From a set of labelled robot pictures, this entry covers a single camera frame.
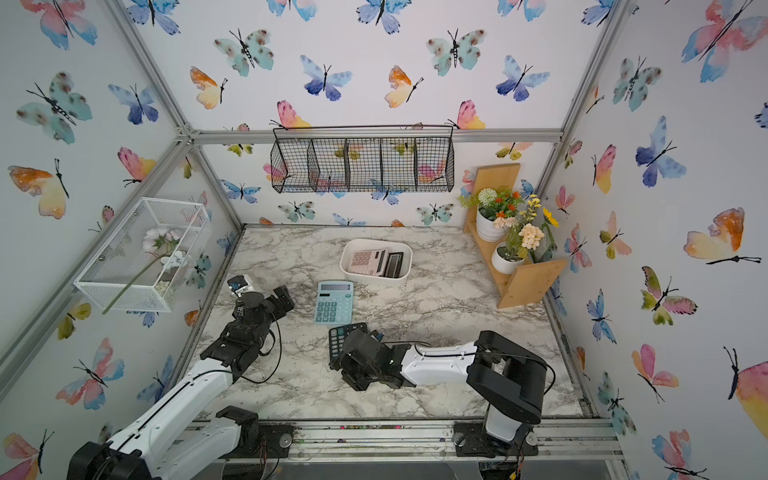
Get black calculator dark keys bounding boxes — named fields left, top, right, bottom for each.
left=328, top=322, right=368, bottom=366

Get light blue calculator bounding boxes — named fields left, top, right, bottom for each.
left=314, top=280, right=354, bottom=327

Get pink calculator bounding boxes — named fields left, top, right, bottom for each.
left=348, top=248, right=389, bottom=277

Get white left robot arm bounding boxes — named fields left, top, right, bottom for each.
left=66, top=277, right=295, bottom=479

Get artificial pink white flower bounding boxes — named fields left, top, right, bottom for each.
left=102, top=227, right=187, bottom=314

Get white plastic storage box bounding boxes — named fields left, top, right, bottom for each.
left=339, top=239, right=413, bottom=287

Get black wire wall basket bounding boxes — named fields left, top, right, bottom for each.
left=270, top=124, right=455, bottom=194

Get white pot orange flowers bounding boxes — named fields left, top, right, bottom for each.
left=459, top=187, right=523, bottom=242

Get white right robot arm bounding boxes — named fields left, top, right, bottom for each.
left=328, top=323, right=554, bottom=444

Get wooden corner shelf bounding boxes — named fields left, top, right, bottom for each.
left=463, top=164, right=567, bottom=310

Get white mesh wall box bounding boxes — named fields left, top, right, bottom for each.
left=74, top=197, right=210, bottom=314

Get white pot yellow flowers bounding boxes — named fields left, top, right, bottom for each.
left=491, top=194, right=559, bottom=275

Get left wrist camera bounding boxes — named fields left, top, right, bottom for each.
left=227, top=275, right=254, bottom=298

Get black calculator with grey keys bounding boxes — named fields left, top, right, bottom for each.
left=383, top=252, right=404, bottom=279

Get metal base rail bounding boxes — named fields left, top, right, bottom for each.
left=259, top=418, right=624, bottom=463

